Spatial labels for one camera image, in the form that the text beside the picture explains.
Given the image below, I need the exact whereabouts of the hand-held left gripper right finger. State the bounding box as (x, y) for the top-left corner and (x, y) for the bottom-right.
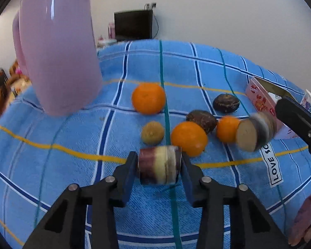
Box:
(181, 154), (291, 249)

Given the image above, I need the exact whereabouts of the pink mug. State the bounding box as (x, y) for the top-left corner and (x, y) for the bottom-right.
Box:
(12, 0), (103, 116)

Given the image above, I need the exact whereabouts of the dark brown round tuber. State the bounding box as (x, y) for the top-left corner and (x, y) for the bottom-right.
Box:
(213, 94), (240, 114)

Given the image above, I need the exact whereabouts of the white printed cup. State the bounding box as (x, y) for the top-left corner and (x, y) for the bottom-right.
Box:
(299, 89), (311, 117)

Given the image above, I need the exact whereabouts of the purple round tuber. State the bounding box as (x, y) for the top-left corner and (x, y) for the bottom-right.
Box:
(186, 110), (218, 135)

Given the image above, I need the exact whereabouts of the person's right hand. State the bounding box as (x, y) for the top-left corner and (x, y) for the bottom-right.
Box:
(288, 187), (311, 247)

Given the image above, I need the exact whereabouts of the pink tin box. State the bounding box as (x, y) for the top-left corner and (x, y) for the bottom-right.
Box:
(245, 76), (301, 139)

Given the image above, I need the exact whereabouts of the white television stand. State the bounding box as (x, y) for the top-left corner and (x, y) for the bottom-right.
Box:
(96, 38), (131, 50)

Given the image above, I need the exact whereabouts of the small orange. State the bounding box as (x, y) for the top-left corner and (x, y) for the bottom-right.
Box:
(170, 121), (208, 157)
(216, 115), (241, 144)

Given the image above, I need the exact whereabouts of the brown kiwi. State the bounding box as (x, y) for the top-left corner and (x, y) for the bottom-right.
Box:
(141, 121), (165, 146)

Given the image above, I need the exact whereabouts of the large orange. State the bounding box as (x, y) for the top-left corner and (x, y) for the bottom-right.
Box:
(131, 82), (166, 115)

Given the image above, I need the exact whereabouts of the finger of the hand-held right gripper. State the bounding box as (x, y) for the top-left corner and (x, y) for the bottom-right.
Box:
(275, 96), (311, 166)

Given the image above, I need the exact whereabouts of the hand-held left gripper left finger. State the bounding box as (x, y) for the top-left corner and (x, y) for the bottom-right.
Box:
(22, 151), (139, 249)

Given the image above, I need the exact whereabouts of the black power cable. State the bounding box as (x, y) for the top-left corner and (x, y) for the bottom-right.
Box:
(152, 10), (159, 38)

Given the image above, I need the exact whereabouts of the black television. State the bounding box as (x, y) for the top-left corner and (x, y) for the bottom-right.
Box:
(114, 10), (153, 42)

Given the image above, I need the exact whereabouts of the blue plaid blanket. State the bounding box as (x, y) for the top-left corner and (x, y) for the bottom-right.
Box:
(0, 39), (311, 249)

